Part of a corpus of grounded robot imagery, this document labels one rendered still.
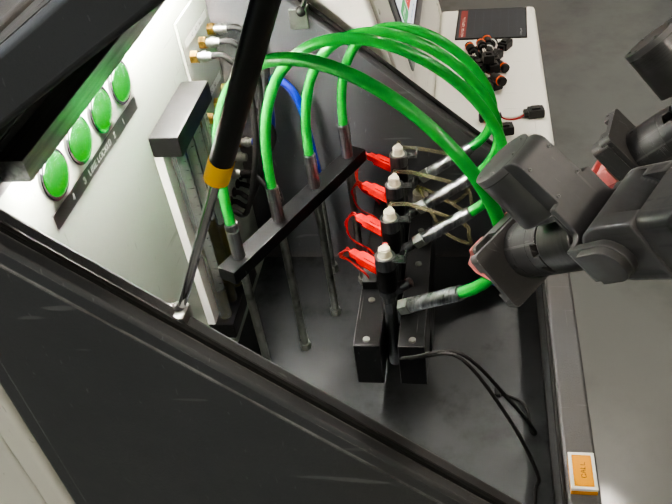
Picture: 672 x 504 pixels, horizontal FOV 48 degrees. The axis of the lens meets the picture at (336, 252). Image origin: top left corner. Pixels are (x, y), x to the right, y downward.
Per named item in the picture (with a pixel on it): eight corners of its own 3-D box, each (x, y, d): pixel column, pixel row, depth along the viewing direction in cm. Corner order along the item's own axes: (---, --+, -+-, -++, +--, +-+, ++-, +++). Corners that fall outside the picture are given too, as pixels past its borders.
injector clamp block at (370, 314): (429, 415, 113) (425, 346, 103) (362, 412, 115) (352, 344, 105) (437, 263, 138) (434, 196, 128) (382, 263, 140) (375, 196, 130)
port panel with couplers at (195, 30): (243, 207, 121) (197, 22, 101) (222, 207, 121) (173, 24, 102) (260, 161, 131) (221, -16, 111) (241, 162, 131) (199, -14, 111)
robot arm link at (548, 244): (609, 281, 61) (646, 230, 63) (551, 223, 60) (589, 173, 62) (561, 286, 68) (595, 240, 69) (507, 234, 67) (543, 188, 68)
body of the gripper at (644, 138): (602, 116, 85) (658, 76, 80) (662, 176, 87) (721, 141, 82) (593, 147, 81) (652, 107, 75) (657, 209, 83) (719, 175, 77)
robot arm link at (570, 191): (639, 281, 55) (695, 198, 58) (530, 172, 53) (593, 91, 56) (546, 294, 66) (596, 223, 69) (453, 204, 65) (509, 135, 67)
